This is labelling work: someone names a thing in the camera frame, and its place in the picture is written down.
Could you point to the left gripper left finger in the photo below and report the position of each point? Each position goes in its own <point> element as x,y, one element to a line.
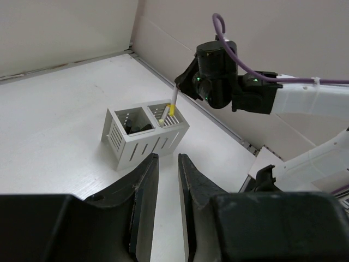
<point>124,227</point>

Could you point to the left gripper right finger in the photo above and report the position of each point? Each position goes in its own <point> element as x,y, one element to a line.
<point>200,235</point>

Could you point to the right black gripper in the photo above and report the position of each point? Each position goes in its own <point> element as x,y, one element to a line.
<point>214,75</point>

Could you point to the yellow cap white pen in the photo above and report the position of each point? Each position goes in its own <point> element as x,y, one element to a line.
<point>173,101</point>

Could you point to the yellow-green cap black marker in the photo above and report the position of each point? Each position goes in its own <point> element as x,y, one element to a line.
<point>138,129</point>

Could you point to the orange-yellow cap white pen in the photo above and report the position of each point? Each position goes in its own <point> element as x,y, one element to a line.
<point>165,114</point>

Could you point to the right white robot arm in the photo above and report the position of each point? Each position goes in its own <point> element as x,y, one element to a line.
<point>324,167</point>

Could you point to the white slotted desk organizer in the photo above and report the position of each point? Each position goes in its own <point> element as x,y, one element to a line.
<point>131,149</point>

